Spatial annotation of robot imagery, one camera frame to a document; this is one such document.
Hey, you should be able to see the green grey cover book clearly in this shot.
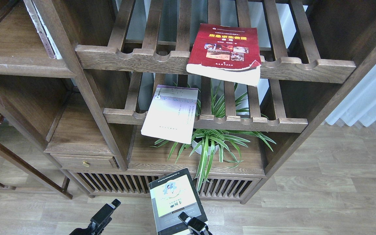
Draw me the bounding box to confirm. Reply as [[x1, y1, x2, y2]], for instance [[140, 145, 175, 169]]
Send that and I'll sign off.
[[149, 168, 208, 235]]

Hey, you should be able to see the white purple cover book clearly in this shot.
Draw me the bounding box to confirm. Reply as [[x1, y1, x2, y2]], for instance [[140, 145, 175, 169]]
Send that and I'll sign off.
[[141, 85, 198, 144]]

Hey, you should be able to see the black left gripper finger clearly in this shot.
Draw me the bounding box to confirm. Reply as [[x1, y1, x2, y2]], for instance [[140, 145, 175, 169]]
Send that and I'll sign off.
[[179, 212, 213, 235]]

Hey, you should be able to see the upright white book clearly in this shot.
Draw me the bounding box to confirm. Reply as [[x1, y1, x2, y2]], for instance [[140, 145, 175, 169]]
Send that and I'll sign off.
[[24, 0, 62, 59]]

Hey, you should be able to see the white curtain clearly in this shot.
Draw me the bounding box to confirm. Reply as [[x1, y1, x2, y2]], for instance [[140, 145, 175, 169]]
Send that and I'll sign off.
[[325, 65, 376, 127]]

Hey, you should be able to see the red cover book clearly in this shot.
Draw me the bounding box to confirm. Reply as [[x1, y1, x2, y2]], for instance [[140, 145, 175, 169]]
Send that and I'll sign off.
[[186, 23, 261, 87]]

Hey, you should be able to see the dark wooden bookshelf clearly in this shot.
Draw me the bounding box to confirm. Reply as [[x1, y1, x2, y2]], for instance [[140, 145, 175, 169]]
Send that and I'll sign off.
[[0, 0, 376, 204]]

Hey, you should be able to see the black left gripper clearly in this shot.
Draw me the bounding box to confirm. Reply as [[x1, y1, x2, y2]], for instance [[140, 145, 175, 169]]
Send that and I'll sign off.
[[70, 199, 121, 235]]

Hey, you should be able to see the white plant pot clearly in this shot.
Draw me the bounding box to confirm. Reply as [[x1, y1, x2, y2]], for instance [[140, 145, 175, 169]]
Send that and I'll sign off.
[[191, 137, 220, 156]]

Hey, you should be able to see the green spider plant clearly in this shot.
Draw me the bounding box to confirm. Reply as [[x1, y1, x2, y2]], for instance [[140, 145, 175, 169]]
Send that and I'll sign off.
[[150, 80, 277, 191]]

